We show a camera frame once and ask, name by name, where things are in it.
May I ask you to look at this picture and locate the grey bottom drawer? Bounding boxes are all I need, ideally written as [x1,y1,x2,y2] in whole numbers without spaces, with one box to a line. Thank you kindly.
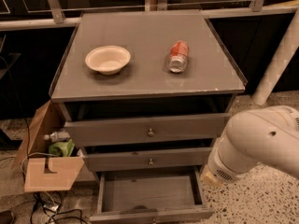
[90,166,214,224]

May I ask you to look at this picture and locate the grey drawer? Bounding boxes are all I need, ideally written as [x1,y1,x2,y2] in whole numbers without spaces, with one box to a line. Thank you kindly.
[90,166,214,224]
[83,147,211,172]
[64,113,230,147]

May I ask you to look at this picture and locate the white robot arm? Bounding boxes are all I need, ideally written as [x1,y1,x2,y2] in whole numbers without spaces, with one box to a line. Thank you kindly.
[201,105,299,186]

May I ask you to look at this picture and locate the grey middle drawer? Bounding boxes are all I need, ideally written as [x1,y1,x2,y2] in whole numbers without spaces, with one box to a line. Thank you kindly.
[83,147,211,172]

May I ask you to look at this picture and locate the grey top drawer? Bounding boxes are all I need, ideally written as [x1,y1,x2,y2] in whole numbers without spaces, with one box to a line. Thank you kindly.
[64,113,230,147]

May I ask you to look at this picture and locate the grey drawer cabinet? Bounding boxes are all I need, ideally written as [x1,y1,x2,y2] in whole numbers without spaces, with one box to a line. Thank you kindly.
[49,10,249,173]

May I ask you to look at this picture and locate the red label plastic bottle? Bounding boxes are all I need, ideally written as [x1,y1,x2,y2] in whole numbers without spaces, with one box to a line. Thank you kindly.
[167,40,189,73]

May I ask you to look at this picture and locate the green bag in box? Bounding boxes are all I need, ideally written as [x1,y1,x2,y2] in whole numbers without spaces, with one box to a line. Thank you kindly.
[49,139,75,157]

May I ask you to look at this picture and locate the white paper bowl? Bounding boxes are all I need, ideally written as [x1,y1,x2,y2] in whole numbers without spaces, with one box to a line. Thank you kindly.
[85,46,131,75]

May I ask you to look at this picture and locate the clear bottle in box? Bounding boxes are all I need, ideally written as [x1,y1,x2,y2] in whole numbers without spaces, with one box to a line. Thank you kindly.
[44,131,70,142]

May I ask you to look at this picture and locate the white diagonal pole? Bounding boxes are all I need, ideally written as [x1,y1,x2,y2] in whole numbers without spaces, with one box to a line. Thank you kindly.
[251,10,299,105]

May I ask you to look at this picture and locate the brown cardboard box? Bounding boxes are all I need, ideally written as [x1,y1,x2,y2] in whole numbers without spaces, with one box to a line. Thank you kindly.
[12,101,83,192]

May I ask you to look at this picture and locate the dark shoe on floor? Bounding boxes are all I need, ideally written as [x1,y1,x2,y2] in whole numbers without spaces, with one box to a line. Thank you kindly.
[0,211,15,224]

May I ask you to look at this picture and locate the black cables on floor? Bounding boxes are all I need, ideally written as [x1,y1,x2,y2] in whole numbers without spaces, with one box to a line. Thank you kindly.
[29,191,90,224]

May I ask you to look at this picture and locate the metal railing frame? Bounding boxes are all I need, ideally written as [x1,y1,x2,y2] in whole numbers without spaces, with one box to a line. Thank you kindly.
[0,0,298,31]

